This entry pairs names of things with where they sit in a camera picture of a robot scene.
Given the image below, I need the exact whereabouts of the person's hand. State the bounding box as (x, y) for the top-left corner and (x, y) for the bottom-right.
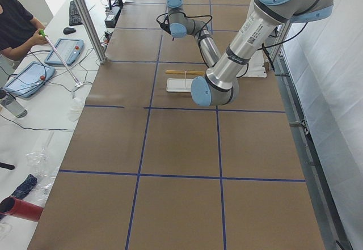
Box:
(31, 32), (48, 45)

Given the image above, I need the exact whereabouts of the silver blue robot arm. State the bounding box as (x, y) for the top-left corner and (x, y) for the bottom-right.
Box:
(161, 0), (334, 107)

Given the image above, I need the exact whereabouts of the person in black shirt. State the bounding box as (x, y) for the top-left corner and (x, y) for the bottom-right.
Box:
(1, 0), (45, 61)

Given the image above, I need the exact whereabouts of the black computer mouse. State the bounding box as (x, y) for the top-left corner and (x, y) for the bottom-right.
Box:
(63, 27), (77, 35)

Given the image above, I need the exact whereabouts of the blue teach pendant far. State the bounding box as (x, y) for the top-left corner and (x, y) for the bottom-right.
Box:
(44, 38), (84, 66)

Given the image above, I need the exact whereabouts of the blue teach pendant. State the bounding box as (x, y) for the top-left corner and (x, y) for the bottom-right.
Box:
(4, 61), (56, 98)
(44, 38), (84, 66)

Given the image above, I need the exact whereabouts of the blue teach pendant near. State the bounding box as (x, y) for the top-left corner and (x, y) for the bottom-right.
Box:
(4, 61), (56, 98)

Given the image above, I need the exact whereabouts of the black keyboard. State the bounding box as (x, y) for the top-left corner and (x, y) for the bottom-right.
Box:
(69, 1), (82, 26)

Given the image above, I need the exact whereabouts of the clear water bottle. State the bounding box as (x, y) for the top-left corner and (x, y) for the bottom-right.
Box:
(1, 89), (28, 118)

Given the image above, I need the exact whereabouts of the black box on table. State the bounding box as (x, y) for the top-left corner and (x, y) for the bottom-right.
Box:
(104, 6), (121, 28)

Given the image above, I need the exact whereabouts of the clear plastic wrap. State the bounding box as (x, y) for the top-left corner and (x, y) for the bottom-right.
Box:
(26, 131), (59, 207)

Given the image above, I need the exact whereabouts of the dark blue folded cloth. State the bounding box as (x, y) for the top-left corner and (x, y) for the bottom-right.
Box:
(11, 174), (37, 200)

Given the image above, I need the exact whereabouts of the red cylinder tube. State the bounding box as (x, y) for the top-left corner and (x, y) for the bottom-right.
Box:
(1, 197), (43, 222)

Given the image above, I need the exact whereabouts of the pink stick green handle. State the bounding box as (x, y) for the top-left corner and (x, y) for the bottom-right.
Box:
(39, 29), (83, 87)

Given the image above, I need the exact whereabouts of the aluminium frame post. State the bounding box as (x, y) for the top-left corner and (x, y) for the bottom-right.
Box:
(73, 0), (107, 64)

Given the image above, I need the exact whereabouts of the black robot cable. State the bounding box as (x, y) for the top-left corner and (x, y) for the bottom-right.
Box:
(156, 12), (213, 41)

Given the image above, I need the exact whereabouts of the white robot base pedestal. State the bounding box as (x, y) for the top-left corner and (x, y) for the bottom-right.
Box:
(244, 50), (266, 78)

